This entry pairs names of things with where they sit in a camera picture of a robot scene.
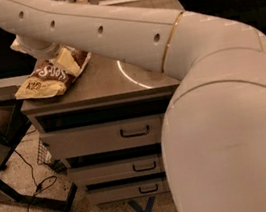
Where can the brown chip bag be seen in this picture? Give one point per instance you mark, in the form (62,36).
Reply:
(47,80)

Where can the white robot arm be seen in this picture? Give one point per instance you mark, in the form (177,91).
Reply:
(214,130)

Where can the grey drawer cabinet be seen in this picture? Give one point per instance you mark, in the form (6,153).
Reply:
(122,80)

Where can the top drawer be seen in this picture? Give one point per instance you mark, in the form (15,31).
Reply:
(104,137)

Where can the drawer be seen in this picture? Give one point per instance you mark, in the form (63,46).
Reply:
(128,191)
(116,170)
(104,137)

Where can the middle drawer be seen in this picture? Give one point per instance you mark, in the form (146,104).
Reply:
(116,170)

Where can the bottom drawer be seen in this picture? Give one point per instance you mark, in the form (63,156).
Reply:
(128,191)

